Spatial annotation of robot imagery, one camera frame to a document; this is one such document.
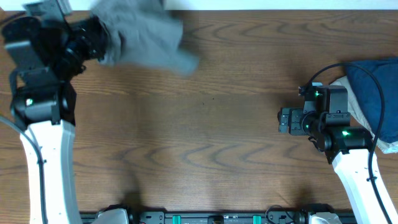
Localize grey shorts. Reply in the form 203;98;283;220
90;0;199;76

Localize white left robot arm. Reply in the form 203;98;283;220
2;16;108;223

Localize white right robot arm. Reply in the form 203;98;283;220
277;85;397;223

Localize folded beige garment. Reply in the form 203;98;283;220
331;77;398;154

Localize folded blue garment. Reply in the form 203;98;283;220
345;57;397;143

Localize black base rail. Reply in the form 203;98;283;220
80;203;357;224

